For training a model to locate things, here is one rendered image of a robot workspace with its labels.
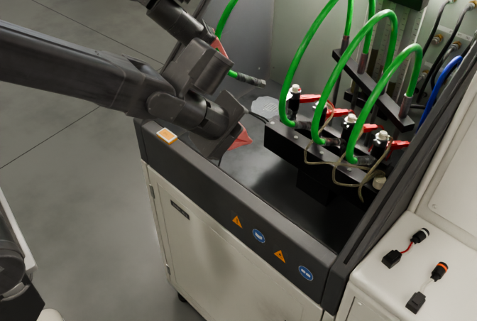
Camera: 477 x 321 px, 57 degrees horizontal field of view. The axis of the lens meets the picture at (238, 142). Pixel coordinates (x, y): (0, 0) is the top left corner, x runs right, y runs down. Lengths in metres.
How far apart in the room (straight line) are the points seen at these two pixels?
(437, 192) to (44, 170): 2.06
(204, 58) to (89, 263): 1.62
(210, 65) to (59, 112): 2.35
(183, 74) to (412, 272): 0.58
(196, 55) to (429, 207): 0.61
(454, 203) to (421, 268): 0.15
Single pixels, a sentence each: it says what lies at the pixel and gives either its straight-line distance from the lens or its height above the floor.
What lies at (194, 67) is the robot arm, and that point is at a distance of 0.62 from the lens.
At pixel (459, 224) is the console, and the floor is 1.01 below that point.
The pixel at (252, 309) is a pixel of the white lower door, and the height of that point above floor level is 0.49.
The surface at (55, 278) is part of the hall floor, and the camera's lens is 2.15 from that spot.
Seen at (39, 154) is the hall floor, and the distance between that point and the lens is 2.69.
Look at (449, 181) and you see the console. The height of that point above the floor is 1.08.
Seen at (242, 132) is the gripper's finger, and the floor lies 1.26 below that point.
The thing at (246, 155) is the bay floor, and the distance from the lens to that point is 1.28.
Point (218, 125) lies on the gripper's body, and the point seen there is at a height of 1.29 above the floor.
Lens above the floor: 1.74
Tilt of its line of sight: 44 degrees down
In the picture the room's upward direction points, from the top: straight up
